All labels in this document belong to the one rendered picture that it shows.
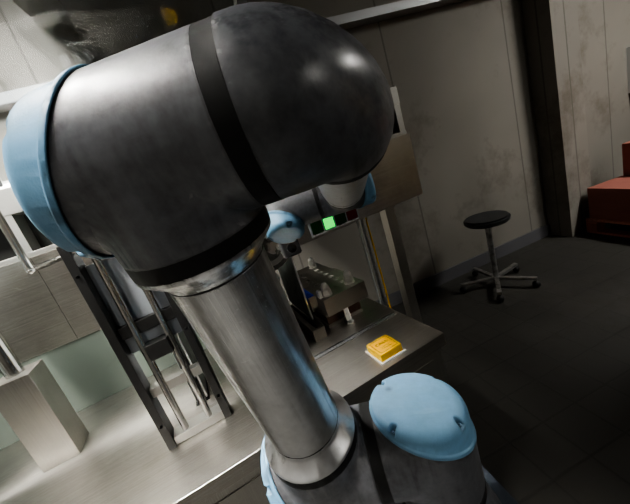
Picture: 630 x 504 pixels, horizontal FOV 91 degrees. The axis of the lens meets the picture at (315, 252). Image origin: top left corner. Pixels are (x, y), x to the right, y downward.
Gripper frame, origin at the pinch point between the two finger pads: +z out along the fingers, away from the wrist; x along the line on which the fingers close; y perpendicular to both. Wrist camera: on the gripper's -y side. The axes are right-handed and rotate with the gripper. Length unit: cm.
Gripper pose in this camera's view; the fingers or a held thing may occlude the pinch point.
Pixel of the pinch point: (277, 251)
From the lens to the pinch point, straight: 90.9
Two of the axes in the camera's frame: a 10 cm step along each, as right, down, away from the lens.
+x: -8.7, 3.8, -3.3
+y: -4.9, -7.8, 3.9
